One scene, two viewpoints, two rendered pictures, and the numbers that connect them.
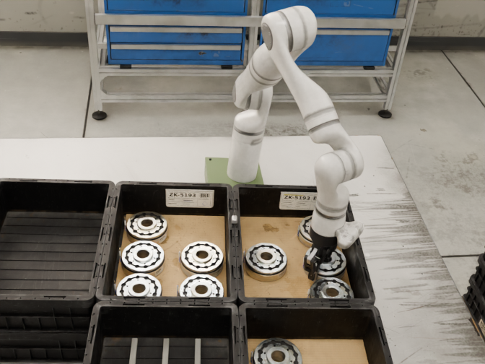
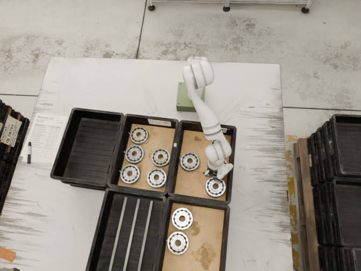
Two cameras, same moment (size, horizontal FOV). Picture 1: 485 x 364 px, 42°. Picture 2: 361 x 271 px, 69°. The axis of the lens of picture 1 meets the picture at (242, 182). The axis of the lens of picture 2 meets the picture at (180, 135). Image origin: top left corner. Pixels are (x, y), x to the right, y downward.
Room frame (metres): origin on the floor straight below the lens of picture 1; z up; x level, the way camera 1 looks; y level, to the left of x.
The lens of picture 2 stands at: (0.74, -0.19, 2.18)
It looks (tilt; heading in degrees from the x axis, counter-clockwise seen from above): 69 degrees down; 22
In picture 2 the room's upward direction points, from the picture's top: 9 degrees counter-clockwise
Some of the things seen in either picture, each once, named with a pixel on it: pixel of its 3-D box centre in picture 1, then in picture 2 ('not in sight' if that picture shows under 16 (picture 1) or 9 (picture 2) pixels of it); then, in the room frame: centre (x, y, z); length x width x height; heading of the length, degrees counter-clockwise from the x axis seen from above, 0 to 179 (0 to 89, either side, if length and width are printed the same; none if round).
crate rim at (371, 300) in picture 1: (297, 241); (203, 159); (1.09, -0.14, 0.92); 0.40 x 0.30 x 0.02; 6
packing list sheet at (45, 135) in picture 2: not in sight; (43, 136); (1.07, 0.86, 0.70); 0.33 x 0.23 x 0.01; 10
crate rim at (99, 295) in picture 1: (171, 238); (144, 152); (1.06, 0.16, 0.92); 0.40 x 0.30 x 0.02; 6
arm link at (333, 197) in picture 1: (333, 183); (215, 155); (1.07, -0.19, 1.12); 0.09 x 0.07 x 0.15; 124
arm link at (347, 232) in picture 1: (336, 219); (218, 163); (1.06, -0.22, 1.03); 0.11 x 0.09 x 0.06; 57
